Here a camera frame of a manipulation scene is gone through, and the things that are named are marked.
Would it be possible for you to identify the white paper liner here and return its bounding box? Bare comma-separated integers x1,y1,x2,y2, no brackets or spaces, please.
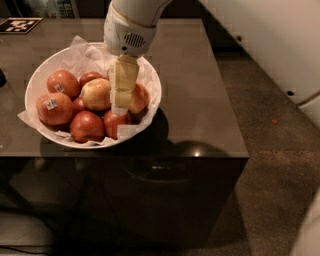
16,35,160,148

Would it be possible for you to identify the red apple front right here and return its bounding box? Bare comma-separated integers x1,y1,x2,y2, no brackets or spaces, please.
103,110,131,140

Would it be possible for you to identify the dark object at left edge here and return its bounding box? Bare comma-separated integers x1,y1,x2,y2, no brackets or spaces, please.
0,69,7,88

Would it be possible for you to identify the black cable on floor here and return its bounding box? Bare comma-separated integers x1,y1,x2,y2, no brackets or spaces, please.
0,245,54,256

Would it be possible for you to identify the red apple back centre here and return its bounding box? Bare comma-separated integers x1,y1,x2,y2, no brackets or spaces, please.
79,71,103,87

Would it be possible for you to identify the black white fiducial marker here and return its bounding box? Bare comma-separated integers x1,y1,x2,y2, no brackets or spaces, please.
0,17,42,34

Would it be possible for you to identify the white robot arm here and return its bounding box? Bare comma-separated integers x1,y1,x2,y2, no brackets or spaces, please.
104,0,320,128

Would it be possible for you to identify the red apple with sticker back-left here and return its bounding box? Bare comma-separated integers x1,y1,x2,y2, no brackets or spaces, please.
47,70,81,99

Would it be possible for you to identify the red-yellow apple right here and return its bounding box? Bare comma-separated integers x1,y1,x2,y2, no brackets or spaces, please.
129,84,150,114

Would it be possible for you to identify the red apple with sticker front-left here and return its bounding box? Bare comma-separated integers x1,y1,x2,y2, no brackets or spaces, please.
36,93,75,126

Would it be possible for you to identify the small red apple middle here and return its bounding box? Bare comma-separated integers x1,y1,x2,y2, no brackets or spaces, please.
73,97,85,113

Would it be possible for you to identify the yellow-red apple on top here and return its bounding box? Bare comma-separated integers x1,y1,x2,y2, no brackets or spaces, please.
80,78,111,111

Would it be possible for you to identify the white bowl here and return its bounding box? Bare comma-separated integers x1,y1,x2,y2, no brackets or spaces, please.
24,42,163,150

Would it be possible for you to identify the red apple front centre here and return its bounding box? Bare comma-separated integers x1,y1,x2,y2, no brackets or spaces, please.
70,111,105,143

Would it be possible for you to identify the yellow foam padded gripper finger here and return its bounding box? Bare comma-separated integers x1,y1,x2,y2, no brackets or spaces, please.
109,55,139,116

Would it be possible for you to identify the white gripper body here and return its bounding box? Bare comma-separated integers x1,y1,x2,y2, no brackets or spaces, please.
104,3,156,57

